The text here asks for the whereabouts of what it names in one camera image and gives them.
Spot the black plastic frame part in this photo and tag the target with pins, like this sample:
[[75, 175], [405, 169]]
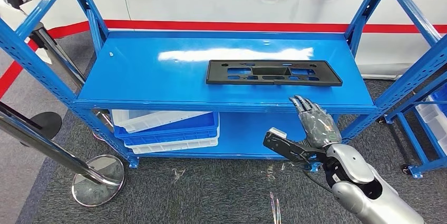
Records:
[[216, 75]]

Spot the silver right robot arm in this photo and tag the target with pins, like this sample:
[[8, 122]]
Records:
[[349, 161]]

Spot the blue metal shelf rack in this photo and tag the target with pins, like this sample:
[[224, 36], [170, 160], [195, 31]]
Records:
[[146, 75]]

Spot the blue wheeled shelf rack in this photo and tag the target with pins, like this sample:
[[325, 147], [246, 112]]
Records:
[[429, 166]]

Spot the white plastic bin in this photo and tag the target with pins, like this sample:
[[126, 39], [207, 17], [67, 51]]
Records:
[[434, 124], [174, 145], [146, 119]]

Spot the red barrier belt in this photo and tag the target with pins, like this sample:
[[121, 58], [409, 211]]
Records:
[[209, 26], [14, 72]]

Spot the chrome stanchion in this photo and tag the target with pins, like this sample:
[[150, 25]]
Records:
[[59, 54], [97, 180]]

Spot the black stanchion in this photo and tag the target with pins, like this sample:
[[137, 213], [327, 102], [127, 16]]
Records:
[[47, 124]]

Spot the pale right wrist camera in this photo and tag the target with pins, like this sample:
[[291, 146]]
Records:
[[277, 133]]

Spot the black right camera bracket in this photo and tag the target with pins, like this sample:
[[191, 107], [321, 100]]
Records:
[[286, 147]]

